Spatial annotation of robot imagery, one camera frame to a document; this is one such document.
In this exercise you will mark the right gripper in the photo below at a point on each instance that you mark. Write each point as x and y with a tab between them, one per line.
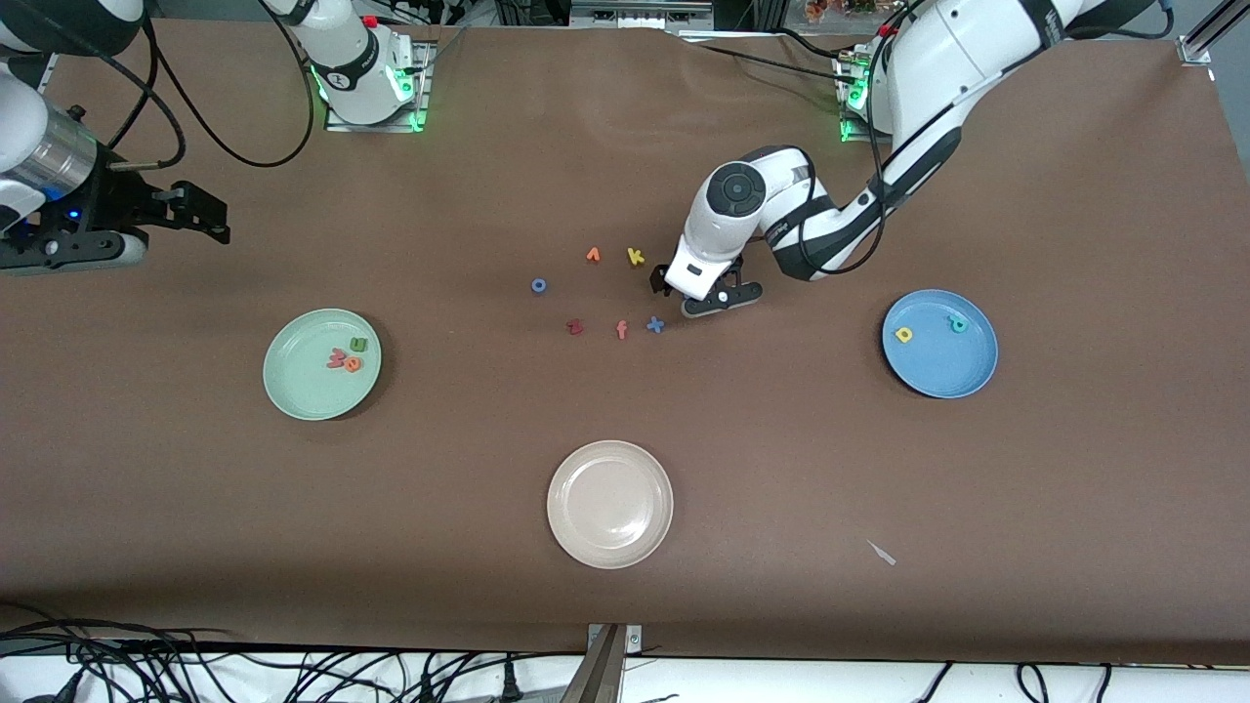
115	207

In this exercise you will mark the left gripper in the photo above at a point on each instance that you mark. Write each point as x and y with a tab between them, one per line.
660	277

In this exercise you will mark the pink letter w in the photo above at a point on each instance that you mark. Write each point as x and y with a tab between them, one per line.
335	359

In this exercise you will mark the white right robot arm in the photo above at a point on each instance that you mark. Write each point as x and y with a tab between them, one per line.
356	68

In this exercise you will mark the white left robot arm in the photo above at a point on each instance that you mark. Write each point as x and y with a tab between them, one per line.
937	59

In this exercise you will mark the light green plate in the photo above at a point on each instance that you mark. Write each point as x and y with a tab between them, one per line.
303	386

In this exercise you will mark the beige plate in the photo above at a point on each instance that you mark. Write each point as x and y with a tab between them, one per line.
610	505

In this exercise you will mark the grey power strip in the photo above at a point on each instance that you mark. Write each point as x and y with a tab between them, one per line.
640	14

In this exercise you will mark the blue plate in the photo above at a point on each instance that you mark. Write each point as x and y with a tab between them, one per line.
939	366

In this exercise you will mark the orange background objects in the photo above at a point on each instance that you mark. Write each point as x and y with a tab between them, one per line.
840	8

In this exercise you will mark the brown table cover sheet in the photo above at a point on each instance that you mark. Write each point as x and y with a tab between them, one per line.
195	547

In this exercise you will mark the small white tape scrap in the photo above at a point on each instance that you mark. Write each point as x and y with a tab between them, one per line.
882	554

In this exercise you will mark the black power plug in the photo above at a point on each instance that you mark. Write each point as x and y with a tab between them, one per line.
508	681

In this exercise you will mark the metal table edge bracket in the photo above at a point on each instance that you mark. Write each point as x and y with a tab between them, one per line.
613	640

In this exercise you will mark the aluminium frame profile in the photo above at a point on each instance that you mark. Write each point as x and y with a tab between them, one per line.
1206	34

